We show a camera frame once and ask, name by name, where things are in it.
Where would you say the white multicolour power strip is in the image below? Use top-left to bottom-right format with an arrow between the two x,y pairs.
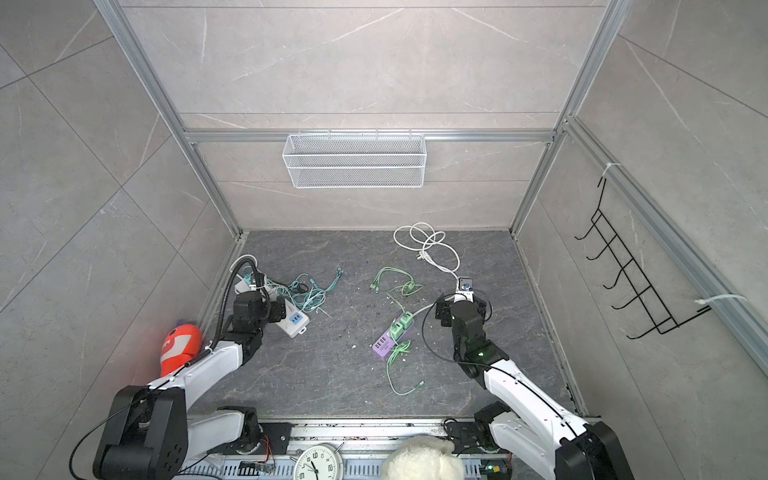
235,274 -> 310,338

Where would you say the green charger plug with cable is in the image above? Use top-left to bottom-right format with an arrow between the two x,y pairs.
369,266 -> 423,329

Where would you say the purple small power strip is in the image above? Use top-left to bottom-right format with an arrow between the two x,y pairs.
372,314 -> 413,359

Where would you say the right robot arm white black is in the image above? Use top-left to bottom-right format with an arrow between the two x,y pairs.
427,292 -> 634,479

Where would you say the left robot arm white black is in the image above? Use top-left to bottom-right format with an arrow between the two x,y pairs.
92,254 -> 286,479

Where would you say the red toy vacuum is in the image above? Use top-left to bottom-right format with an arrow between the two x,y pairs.
160,323 -> 203,377

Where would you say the white plush toy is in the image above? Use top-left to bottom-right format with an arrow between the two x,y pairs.
380,436 -> 465,480

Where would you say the white analog clock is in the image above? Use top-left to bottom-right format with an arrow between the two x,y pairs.
293,444 -> 344,480

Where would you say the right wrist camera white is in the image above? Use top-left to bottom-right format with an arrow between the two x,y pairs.
453,277 -> 474,302

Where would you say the teal charger cable bundle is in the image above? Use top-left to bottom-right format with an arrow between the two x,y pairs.
266,266 -> 345,316

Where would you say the white cable of purple strip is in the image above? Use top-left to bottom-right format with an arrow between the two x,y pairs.
392,222 -> 462,319

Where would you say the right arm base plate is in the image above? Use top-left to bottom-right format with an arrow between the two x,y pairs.
442,417 -> 499,456

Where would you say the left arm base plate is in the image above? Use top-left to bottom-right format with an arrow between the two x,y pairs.
255,422 -> 293,456

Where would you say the aluminium front rail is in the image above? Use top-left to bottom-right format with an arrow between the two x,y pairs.
179,418 -> 601,480

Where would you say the white wire mesh basket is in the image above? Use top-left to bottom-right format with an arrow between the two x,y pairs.
282,133 -> 428,189

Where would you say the black wire hook rack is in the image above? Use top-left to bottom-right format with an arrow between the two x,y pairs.
574,178 -> 713,340

